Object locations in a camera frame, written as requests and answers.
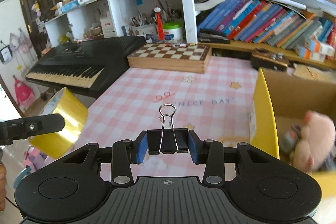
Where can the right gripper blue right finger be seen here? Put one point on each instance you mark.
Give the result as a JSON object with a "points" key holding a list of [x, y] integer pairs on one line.
{"points": [[210, 153]]}

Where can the white pen holder cup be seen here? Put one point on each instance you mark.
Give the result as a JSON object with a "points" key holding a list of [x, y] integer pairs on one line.
{"points": [[149, 32]]}

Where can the black electronic keyboard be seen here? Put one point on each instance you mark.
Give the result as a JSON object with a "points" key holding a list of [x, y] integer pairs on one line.
{"points": [[87, 68]]}

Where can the orange white medicine box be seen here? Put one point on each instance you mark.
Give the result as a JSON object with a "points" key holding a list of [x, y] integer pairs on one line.
{"points": [[315, 50]]}

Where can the yellow tape roll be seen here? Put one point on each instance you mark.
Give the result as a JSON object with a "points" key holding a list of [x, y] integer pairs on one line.
{"points": [[75, 114]]}

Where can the yellow cardboard box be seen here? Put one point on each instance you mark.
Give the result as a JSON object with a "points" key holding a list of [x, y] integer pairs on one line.
{"points": [[280, 100]]}

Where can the black binder clip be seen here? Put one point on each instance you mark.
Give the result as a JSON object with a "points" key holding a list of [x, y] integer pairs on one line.
{"points": [[168, 139]]}

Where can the pink checkered tablecloth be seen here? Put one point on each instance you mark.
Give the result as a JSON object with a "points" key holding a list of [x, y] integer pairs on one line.
{"points": [[214, 104]]}

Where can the brown retro radio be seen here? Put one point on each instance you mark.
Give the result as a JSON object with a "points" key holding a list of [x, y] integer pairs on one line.
{"points": [[262, 58]]}

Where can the pink plush toy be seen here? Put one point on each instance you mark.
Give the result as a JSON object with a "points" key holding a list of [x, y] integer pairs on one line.
{"points": [[316, 142]]}

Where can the wooden chessboard box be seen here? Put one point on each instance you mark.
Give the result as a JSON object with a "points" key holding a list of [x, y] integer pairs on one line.
{"points": [[163, 56]]}

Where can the black stapler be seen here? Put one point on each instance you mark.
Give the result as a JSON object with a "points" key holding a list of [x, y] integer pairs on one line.
{"points": [[212, 36]]}

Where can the white bookshelf frame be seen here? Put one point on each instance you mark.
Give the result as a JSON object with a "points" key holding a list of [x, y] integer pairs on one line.
{"points": [[189, 3]]}

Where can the red tassel charm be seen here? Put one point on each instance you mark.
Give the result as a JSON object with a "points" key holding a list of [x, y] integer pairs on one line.
{"points": [[161, 35]]}

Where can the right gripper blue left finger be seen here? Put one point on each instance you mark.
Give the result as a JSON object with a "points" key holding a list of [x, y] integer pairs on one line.
{"points": [[125, 153]]}

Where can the green lid white jar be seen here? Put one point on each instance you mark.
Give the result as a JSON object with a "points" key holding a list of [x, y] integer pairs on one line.
{"points": [[173, 32]]}

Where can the black finger of the left gripper seen outside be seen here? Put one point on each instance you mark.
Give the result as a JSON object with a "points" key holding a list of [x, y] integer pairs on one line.
{"points": [[23, 128]]}

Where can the grey orange toy car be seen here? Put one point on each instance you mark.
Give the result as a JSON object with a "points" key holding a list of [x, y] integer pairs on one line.
{"points": [[290, 139]]}

